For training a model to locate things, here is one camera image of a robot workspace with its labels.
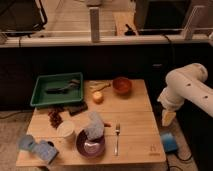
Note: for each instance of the blue device on floor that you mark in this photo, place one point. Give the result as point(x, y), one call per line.
point(168, 142)

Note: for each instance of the wooden board table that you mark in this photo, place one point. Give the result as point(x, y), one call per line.
point(139, 139)

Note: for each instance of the black monitor left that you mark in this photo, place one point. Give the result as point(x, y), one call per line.
point(22, 15)

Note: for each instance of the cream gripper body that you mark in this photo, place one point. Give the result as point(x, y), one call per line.
point(167, 117)

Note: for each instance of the pale banana peel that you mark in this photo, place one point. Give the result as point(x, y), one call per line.
point(98, 85)

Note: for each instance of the silver fork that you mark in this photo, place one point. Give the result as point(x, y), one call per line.
point(117, 131)

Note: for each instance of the brown wooden bowl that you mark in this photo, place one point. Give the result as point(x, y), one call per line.
point(122, 85)

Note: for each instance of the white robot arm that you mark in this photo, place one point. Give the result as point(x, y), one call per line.
point(185, 83)

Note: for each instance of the grey blue towel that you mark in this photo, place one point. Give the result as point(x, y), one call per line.
point(95, 129)

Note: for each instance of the black rectangular block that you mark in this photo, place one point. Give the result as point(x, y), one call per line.
point(78, 108)

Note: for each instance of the green plastic tray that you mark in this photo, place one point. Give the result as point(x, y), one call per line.
point(41, 99)

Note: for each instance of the black monitor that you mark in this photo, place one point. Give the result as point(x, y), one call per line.
point(22, 15)
point(160, 14)

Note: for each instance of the purple bowl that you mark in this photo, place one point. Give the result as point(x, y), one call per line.
point(90, 149)

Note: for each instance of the white paper cup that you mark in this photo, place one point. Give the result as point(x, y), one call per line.
point(66, 130)

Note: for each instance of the grey upright post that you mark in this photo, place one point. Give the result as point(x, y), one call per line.
point(94, 23)

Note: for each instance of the blue grey oven mitt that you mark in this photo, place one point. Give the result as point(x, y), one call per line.
point(42, 149)

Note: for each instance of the black monitor right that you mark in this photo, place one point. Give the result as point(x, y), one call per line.
point(160, 14)

